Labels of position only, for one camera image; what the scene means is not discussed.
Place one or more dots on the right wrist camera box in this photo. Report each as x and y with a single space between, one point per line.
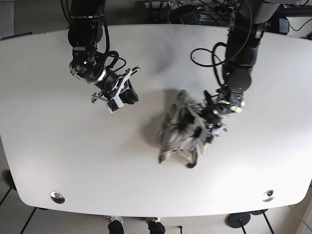
114 104

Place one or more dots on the beige grey T-shirt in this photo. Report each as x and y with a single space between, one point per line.
176 143

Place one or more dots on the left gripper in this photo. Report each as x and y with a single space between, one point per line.
203 126

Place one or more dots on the white orange sneaker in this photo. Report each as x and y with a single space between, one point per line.
114 218

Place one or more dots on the black power adapter box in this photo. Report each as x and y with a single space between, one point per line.
186 14

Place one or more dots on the black round stand base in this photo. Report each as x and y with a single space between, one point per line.
238 220

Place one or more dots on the silver table grommet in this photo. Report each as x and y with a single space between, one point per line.
57 197
268 196

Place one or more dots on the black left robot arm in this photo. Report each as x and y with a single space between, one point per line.
246 32

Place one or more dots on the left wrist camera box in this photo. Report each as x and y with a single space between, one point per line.
208 139

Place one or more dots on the black trousers of person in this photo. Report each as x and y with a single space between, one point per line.
136 228

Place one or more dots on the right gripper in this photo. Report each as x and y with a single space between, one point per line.
110 86

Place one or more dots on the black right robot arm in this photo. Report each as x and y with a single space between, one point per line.
93 61

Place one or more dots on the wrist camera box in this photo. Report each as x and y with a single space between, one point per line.
114 104
208 139

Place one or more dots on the left silver table grommet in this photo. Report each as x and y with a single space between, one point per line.
57 197

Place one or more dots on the right silver table grommet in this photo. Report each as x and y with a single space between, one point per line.
268 196

